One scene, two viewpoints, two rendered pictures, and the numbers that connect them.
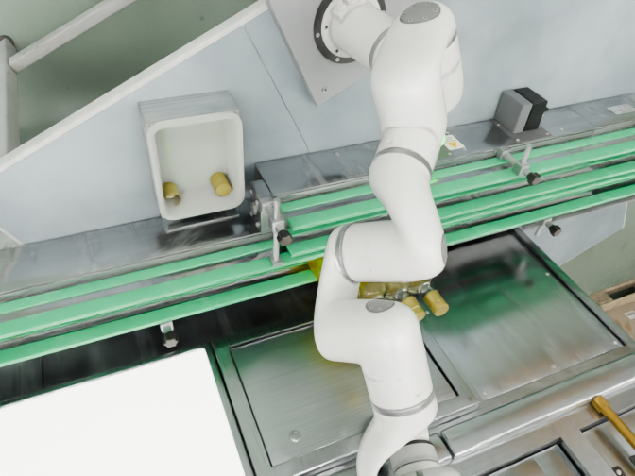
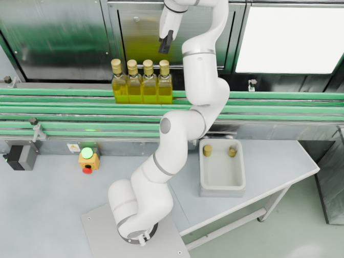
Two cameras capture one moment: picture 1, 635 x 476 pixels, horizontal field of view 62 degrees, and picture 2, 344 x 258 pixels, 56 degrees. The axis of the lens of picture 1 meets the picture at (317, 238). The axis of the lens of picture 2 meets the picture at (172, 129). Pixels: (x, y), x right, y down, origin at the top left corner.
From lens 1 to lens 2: 0.45 m
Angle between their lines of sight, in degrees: 22
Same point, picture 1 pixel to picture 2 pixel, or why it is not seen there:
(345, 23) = not seen: hidden behind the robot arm
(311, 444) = (210, 14)
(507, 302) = (52, 44)
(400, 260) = (188, 125)
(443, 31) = (133, 226)
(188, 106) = (222, 193)
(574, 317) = (11, 23)
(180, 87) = (222, 201)
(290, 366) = not seen: hidden behind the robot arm
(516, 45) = (25, 196)
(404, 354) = (203, 82)
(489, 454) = not seen: outside the picture
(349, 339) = (221, 93)
